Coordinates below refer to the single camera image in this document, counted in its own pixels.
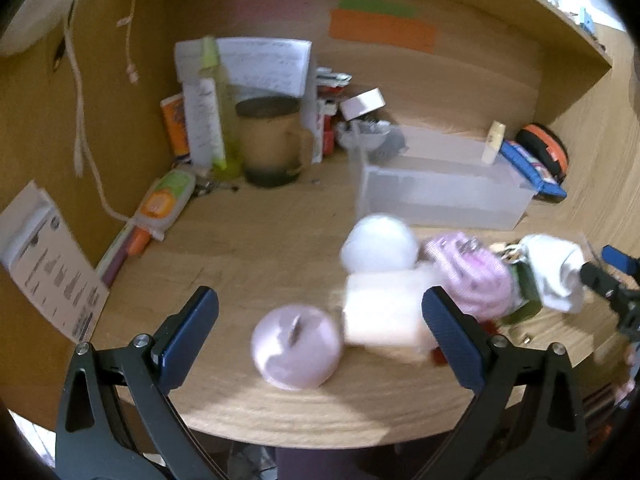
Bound white sock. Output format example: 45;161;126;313
520;234;586;314

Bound dark green small bottle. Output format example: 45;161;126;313
500;261;542;325

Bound pink rope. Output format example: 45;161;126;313
423;231;516;323

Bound white tissue pack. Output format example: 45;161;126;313
342;263;444;354

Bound lilac round case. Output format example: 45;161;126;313
250;304;344;391

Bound white round cotton pad jar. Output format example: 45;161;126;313
340;214;420;274

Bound red gold pouch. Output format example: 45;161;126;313
431;321;499;366

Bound person's right hand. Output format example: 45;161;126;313
612;344;639;405

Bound blue pencil pouch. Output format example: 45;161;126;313
500;140;567;202

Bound black orange round case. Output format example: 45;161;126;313
515;122;570;183

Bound cream lotion bottle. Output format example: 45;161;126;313
480;120;506;165

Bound clear plastic storage bin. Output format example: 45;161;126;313
347;125;535;231

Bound white instruction card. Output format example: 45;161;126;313
1;182;110;344

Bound orange green tube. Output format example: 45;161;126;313
127;167;195;257

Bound bowl of trinkets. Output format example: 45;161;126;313
335;119;408;162

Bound small white box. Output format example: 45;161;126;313
340;88;386;122

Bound orange sticky note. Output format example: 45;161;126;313
329;9;436;53

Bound brown mug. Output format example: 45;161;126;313
235;96;314;188

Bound orange small box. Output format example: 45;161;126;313
160;93;190;159

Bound stack of books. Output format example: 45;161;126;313
316;67;352;157

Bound green yellow spray bottle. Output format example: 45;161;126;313
175;36;242;181

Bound green sticky note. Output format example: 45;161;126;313
338;0;418;18

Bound open white paper booklet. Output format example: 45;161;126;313
173;36;319;166

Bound pink sticky note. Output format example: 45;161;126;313
229;0;322;23

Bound white cord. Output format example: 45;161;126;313
62;0;151;224

